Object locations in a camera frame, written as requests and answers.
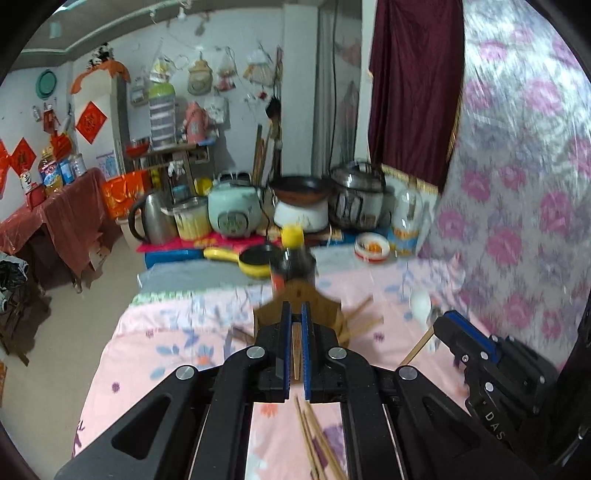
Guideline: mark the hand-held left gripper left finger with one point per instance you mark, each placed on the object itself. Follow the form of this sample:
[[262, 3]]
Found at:
[[286, 350]]

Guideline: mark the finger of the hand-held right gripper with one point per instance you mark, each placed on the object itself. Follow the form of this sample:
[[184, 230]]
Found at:
[[480, 337], [466, 346]]

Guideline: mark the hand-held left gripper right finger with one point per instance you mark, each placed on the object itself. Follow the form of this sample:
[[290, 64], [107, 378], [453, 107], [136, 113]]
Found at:
[[308, 350]]

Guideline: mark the single wooden chopstick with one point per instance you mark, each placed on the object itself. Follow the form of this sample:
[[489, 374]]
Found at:
[[297, 355], [415, 348]]

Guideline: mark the wooden utensil holder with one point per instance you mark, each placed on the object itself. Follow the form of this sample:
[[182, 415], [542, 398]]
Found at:
[[318, 304]]

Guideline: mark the pile of wooden chopsticks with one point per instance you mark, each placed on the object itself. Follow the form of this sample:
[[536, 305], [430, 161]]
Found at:
[[309, 443]]

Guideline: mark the white plastic spoon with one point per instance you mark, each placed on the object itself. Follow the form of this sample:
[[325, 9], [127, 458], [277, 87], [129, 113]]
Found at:
[[420, 304]]

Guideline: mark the dark soy sauce bottle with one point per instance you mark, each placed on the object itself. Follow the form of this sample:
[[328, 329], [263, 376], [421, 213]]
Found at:
[[295, 267]]

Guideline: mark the yellow frying pan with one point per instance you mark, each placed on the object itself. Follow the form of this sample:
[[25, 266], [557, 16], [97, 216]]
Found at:
[[258, 263]]

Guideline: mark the white red rimmed bowl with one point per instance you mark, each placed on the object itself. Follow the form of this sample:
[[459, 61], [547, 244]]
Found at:
[[371, 247]]

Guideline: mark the grey mattress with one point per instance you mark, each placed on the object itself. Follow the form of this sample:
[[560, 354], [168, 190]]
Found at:
[[184, 279]]

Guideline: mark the clear yellow label bottle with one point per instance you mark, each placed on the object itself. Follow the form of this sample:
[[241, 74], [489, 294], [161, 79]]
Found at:
[[406, 230]]

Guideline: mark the pink deer print bedsheet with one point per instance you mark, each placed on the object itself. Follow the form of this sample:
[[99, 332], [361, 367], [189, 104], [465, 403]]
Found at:
[[152, 350]]

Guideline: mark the white cooker base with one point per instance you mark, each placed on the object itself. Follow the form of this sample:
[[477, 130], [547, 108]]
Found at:
[[300, 217]]

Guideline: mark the light green rice cooker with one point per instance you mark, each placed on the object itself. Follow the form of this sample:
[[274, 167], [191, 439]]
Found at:
[[233, 217]]

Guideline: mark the blue low table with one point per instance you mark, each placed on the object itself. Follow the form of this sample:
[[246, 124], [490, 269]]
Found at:
[[175, 256]]

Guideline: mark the black silver pressure cooker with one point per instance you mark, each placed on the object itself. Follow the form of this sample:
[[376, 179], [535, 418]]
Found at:
[[355, 203]]

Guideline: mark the cream pot with lid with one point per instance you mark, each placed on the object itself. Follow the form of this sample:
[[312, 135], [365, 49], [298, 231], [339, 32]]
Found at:
[[191, 224]]

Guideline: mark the dark wok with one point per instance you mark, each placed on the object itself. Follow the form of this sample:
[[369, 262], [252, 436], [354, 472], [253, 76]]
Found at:
[[300, 189]]

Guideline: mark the steel electric kettle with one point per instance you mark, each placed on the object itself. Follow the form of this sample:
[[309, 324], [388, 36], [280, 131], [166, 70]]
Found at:
[[157, 221]]

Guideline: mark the purple floral plastic sheet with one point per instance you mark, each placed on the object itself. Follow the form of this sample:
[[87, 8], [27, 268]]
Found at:
[[508, 138]]

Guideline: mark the white bin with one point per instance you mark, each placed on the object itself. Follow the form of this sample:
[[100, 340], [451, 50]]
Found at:
[[125, 230]]

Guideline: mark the cardboard box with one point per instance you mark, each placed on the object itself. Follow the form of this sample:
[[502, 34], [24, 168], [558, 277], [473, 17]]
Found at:
[[98, 254]]

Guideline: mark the orange gift bag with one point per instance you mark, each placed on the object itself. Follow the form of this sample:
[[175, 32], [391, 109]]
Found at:
[[124, 194]]

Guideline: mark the wooden side table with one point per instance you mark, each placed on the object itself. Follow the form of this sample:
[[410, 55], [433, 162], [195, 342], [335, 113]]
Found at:
[[175, 148]]

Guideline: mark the pink thermos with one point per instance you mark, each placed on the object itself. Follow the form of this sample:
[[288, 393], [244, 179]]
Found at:
[[196, 124]]

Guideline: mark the red basin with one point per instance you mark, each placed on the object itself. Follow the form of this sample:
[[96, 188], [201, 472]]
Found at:
[[138, 148]]

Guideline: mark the white printed tote bag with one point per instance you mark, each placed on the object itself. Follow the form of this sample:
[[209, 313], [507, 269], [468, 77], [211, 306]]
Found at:
[[215, 110]]

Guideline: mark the maroon curtain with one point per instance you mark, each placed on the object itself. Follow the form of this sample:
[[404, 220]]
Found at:
[[415, 92]]

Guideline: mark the grey tiered steamer green lid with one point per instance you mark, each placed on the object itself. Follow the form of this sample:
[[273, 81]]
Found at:
[[162, 120]]

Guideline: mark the wooden chair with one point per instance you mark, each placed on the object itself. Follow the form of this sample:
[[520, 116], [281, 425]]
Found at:
[[23, 323]]

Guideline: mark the table with red cloth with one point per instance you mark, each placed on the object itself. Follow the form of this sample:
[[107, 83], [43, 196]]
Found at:
[[60, 212]]

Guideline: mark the sheer white curtain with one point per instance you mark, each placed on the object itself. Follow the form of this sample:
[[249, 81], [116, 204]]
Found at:
[[341, 83]]

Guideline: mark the white refrigerator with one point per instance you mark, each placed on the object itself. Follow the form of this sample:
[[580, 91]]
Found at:
[[114, 138]]

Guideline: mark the white tin can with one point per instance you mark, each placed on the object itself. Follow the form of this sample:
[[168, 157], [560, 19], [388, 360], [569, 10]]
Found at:
[[79, 165]]

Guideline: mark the dark jacket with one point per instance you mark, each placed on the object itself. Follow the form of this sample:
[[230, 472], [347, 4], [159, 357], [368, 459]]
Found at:
[[11, 281]]

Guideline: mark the blue label tin can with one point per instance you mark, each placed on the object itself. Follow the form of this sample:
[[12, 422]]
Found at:
[[66, 171]]

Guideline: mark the white hanging bag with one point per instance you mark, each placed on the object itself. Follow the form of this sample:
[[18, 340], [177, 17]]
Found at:
[[261, 67]]

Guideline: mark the plastic bag with red items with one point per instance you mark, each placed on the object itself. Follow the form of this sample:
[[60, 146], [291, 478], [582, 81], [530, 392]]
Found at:
[[226, 71]]

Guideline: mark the beige jar shaped hanging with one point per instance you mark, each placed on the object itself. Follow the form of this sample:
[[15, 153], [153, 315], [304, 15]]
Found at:
[[199, 78]]

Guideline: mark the red box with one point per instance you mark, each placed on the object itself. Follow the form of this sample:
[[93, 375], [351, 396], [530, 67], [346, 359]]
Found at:
[[36, 197]]

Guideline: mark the cooking oil bottle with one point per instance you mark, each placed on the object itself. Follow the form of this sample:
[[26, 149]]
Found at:
[[51, 175]]

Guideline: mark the red diamond poster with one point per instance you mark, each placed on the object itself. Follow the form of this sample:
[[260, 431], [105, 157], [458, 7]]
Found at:
[[23, 158], [91, 122]]

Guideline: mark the plastic bag with yellow item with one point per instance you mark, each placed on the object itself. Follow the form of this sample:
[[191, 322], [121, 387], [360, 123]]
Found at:
[[162, 67]]

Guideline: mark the white printed bottle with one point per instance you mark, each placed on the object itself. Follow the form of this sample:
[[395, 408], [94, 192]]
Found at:
[[26, 181]]

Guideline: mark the red hanging holder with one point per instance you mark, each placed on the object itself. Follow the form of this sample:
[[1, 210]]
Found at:
[[51, 119]]

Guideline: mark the orange cloth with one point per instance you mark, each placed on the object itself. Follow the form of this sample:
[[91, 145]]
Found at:
[[113, 66]]

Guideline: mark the panda plush toy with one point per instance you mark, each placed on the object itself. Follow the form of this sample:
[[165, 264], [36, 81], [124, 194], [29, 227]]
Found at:
[[99, 55]]

